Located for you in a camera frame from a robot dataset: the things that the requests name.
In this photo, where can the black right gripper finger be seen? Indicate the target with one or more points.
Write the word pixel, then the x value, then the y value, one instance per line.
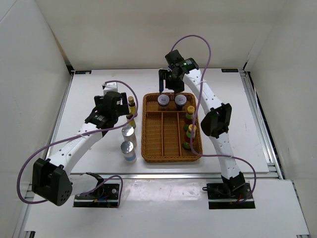
pixel 162 73
pixel 178 90

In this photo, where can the brown wicker divided basket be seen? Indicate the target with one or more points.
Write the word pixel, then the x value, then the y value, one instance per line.
pixel 163 132

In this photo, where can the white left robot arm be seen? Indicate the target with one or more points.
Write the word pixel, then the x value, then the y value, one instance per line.
pixel 51 177

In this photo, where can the aluminium table edge rail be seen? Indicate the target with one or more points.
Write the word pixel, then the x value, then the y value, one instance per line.
pixel 270 175

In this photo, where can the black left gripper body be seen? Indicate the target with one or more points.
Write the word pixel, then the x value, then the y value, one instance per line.
pixel 119 112

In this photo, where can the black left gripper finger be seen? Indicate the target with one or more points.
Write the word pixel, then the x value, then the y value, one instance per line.
pixel 124 105
pixel 97 100

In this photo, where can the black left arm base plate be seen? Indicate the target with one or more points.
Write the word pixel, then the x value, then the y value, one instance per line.
pixel 100 192

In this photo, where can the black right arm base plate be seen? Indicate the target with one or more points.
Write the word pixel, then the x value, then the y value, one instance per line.
pixel 220 197

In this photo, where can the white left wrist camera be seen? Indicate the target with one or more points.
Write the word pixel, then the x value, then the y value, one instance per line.
pixel 109 87

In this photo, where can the yellow-cap red sauce bottle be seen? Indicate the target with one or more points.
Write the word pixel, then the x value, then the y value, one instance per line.
pixel 188 120

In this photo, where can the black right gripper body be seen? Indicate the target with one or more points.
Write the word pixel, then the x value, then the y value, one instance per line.
pixel 172 82

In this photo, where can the dark silver-lid sauce jar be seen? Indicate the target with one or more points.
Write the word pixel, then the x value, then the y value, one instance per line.
pixel 163 101

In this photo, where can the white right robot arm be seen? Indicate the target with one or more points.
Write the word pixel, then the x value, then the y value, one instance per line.
pixel 215 125

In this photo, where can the yellow-label cork bottle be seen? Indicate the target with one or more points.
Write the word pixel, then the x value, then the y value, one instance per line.
pixel 130 118
pixel 132 106

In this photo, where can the silver-lid spice jar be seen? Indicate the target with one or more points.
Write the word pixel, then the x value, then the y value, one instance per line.
pixel 128 151
pixel 128 134

